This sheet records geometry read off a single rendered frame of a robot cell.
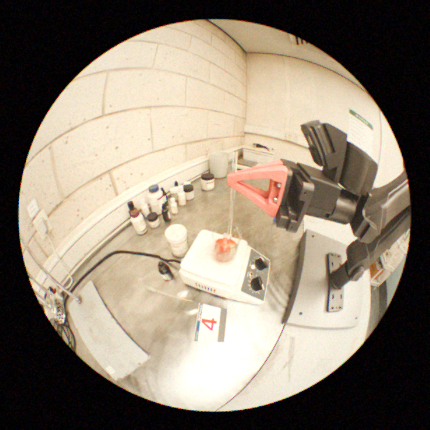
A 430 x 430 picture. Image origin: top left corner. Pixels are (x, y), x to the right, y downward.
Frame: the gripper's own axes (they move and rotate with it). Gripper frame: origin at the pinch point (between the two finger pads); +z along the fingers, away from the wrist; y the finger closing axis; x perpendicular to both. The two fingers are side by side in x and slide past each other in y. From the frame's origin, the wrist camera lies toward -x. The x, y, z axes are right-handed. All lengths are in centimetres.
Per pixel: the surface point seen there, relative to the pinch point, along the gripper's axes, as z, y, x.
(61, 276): 52, 37, 20
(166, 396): 0.1, 43.1, 25.1
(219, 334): -3.7, 17.0, 24.8
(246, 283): -5.7, 5.0, 19.1
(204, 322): 0.0, 15.4, 22.1
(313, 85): -64, -131, -85
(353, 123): -116, -120, -57
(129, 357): 11.7, 35.2, 23.8
